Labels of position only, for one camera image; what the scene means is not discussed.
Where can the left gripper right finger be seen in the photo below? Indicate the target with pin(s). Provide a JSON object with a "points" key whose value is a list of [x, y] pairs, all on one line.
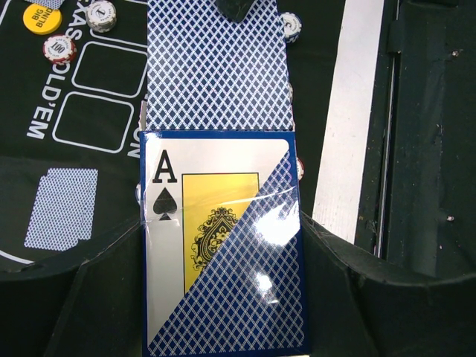
{"points": [[360, 305]]}

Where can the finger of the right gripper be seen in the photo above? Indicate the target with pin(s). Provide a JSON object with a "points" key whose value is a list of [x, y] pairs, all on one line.
{"points": [[234, 10]]}

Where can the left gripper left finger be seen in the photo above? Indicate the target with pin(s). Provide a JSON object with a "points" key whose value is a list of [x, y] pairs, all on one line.
{"points": [[86, 301]]}

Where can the blue chip stack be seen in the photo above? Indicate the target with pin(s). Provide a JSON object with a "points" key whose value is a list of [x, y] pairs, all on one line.
{"points": [[292, 26]]}

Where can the blue backed card fan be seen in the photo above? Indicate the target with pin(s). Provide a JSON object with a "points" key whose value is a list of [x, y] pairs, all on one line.
{"points": [[208, 72]]}

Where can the blue backed dealt card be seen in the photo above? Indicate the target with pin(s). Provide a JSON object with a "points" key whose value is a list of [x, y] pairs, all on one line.
{"points": [[63, 209]]}

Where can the grey chips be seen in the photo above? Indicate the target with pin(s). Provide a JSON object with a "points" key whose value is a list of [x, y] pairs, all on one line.
{"points": [[138, 193], [101, 16]]}

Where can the grey chips top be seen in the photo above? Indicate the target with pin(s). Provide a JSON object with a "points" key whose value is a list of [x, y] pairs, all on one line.
{"points": [[101, 16]]}

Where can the red white chip top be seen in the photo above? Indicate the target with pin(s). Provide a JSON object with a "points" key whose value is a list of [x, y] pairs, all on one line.
{"points": [[59, 49]]}

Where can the red white chip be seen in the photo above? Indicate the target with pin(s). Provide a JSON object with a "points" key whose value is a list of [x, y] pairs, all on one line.
{"points": [[59, 49], [300, 169]]}

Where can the blue backed card top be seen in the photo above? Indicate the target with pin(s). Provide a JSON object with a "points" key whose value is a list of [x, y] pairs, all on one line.
{"points": [[53, 4]]}

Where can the grey chip stack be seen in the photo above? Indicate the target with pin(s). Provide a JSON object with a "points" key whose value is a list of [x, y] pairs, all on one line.
{"points": [[291, 92]]}

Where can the red white chip front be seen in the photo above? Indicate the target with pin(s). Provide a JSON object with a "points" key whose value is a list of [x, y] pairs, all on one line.
{"points": [[300, 169]]}

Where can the yellow big blind button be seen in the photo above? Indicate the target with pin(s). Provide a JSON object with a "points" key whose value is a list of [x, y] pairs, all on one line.
{"points": [[41, 20]]}

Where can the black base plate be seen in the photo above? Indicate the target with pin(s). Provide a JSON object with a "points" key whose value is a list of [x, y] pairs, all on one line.
{"points": [[417, 203]]}

